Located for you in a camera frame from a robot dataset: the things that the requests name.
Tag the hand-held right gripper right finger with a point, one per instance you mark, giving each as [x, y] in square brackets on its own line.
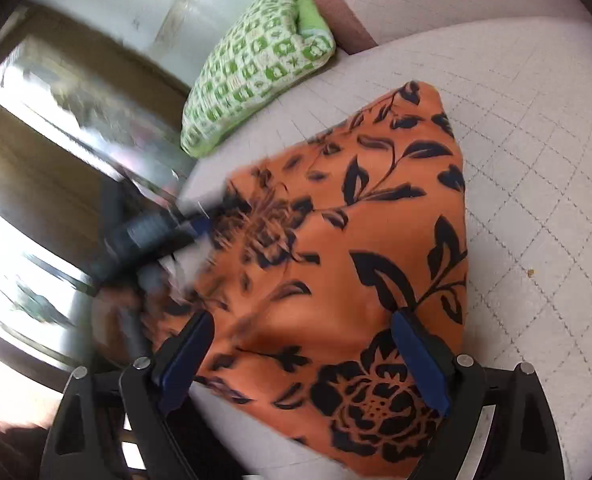
[420, 360]

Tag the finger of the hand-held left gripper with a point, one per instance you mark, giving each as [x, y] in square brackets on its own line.
[206, 222]

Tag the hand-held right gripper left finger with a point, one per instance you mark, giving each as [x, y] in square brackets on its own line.
[186, 360]

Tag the orange floral garment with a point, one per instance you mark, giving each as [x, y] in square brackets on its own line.
[336, 270]

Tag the wooden glass-door cabinet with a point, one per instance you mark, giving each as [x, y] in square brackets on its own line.
[51, 160]

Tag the green checked pillow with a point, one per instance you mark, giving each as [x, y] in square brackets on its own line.
[256, 70]

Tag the beige quilted sofa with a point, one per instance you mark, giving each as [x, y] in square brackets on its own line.
[535, 160]

